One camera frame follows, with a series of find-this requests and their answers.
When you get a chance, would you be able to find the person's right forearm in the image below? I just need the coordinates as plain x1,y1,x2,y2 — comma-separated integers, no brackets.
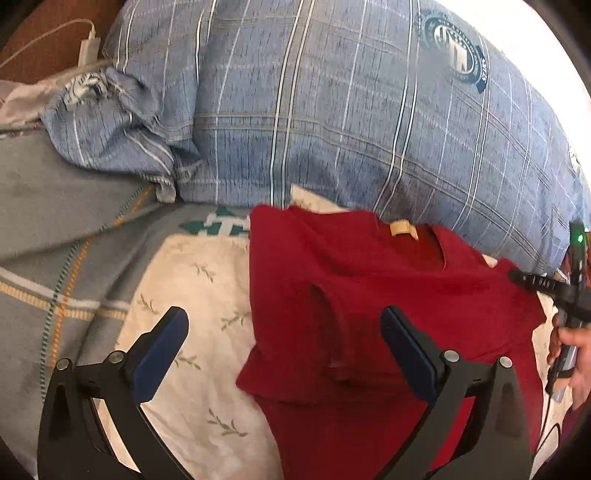
560,401,591,462

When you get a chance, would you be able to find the white charger adapter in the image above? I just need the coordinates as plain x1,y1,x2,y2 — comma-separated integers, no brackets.
78,39,101,68

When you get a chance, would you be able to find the white charger cable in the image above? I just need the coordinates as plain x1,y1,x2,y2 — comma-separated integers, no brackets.
0,18,98,70

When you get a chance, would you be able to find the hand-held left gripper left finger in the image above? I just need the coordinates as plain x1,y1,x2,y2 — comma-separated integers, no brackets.
38,305,195,480

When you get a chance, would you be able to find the cream floral cloth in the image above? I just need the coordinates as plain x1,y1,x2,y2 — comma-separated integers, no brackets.
95,185,561,480

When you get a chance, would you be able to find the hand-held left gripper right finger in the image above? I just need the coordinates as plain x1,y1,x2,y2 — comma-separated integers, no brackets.
376,305,532,480

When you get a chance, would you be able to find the black cable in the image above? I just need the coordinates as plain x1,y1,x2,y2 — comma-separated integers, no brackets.
536,391,563,457

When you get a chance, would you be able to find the red shirt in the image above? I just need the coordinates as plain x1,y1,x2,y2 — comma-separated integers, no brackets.
236,204,548,480

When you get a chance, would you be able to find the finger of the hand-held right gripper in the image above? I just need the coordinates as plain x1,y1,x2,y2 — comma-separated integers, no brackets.
508,270,571,298

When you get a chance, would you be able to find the person's right hand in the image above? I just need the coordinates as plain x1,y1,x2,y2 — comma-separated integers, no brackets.
547,314,591,411

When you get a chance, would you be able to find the brown wooden headboard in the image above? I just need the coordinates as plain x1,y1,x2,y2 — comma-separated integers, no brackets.
0,0,125,86

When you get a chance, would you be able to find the grey striped bed sheet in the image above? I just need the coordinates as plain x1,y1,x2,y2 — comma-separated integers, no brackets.
0,129,252,476

